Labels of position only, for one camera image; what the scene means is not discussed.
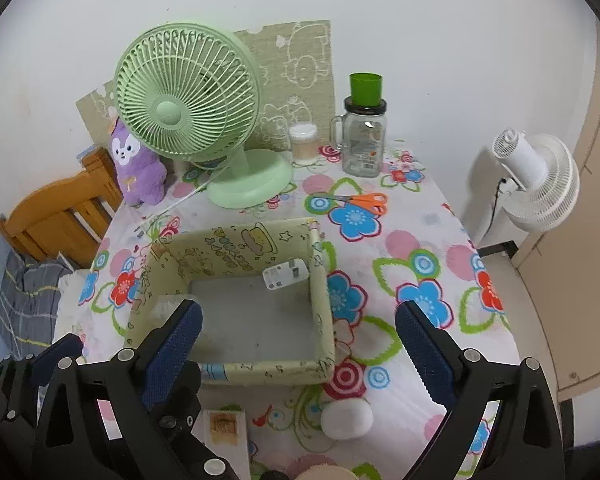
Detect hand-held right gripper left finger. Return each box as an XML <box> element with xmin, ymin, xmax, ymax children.
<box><xmin>32</xmin><ymin>300</ymin><xmax>251</xmax><ymax>480</ymax></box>

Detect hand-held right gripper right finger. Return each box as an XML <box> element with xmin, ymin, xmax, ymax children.
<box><xmin>395</xmin><ymin>301</ymin><xmax>567</xmax><ymax>480</ymax></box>

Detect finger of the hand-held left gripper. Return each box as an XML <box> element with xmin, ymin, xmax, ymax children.
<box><xmin>0</xmin><ymin>355</ymin><xmax>43</xmax><ymax>480</ymax></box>
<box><xmin>29</xmin><ymin>332</ymin><xmax>84</xmax><ymax>387</ymax></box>

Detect yellow printed storage box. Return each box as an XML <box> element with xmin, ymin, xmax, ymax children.
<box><xmin>125</xmin><ymin>217</ymin><xmax>337</xmax><ymax>386</ymax></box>

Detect white tissue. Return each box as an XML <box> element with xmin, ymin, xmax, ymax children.
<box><xmin>151</xmin><ymin>297</ymin><xmax>182</xmax><ymax>322</ymax></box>

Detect grey plaid pillow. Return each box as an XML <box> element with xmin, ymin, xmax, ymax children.
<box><xmin>0</xmin><ymin>250</ymin><xmax>73</xmax><ymax>356</ymax></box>

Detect white box with brown label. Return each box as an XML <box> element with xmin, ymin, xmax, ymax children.
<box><xmin>192</xmin><ymin>407</ymin><xmax>253</xmax><ymax>480</ymax></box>

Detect white oval object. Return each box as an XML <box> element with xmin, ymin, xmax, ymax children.
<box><xmin>321</xmin><ymin>400</ymin><xmax>374</xmax><ymax>440</ymax></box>

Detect floral tablecloth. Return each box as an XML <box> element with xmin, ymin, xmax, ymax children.
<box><xmin>55</xmin><ymin>140</ymin><xmax>523</xmax><ymax>480</ymax></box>

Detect wooden bed headboard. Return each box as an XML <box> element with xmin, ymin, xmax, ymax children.
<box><xmin>0</xmin><ymin>147</ymin><xmax>126</xmax><ymax>268</ymax></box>

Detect white charger plug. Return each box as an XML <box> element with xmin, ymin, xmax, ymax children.
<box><xmin>261</xmin><ymin>259</ymin><xmax>310</xmax><ymax>291</ymax></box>

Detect beige round lid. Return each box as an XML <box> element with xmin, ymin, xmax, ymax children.
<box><xmin>300</xmin><ymin>462</ymin><xmax>356</xmax><ymax>480</ymax></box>

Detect orange scissors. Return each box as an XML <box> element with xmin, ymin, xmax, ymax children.
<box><xmin>312</xmin><ymin>191</ymin><xmax>388</xmax><ymax>216</ymax></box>

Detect beige wooden door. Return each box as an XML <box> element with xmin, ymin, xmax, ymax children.
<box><xmin>510</xmin><ymin>25</ymin><xmax>600</xmax><ymax>401</ymax></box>

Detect purple plush toy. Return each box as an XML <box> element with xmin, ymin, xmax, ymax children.
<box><xmin>107</xmin><ymin>119</ymin><xmax>168</xmax><ymax>206</ymax></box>

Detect white standing fan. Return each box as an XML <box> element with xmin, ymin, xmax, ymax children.
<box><xmin>467</xmin><ymin>129</ymin><xmax>581</xmax><ymax>258</ymax></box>

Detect glass mug jar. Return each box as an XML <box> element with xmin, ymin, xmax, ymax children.
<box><xmin>330</xmin><ymin>99</ymin><xmax>388</xmax><ymax>177</ymax></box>

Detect cotton swab jar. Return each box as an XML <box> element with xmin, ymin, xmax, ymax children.
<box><xmin>288</xmin><ymin>123</ymin><xmax>319</xmax><ymax>166</ymax></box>

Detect green desk fan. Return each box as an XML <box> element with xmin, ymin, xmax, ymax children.
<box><xmin>112</xmin><ymin>22</ymin><xmax>295</xmax><ymax>209</ymax></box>

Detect green plastic cup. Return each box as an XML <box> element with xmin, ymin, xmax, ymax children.
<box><xmin>349</xmin><ymin>73</ymin><xmax>384</xmax><ymax>107</ymax></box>

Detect black fan cable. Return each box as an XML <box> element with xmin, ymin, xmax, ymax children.
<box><xmin>480</xmin><ymin>175</ymin><xmax>511</xmax><ymax>248</ymax></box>

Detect white fan cable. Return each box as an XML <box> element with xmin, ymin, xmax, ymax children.
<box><xmin>136</xmin><ymin>157</ymin><xmax>233</xmax><ymax>237</ymax></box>

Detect beige printed wall mat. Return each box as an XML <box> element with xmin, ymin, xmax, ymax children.
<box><xmin>76</xmin><ymin>20</ymin><xmax>337</xmax><ymax>153</ymax></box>

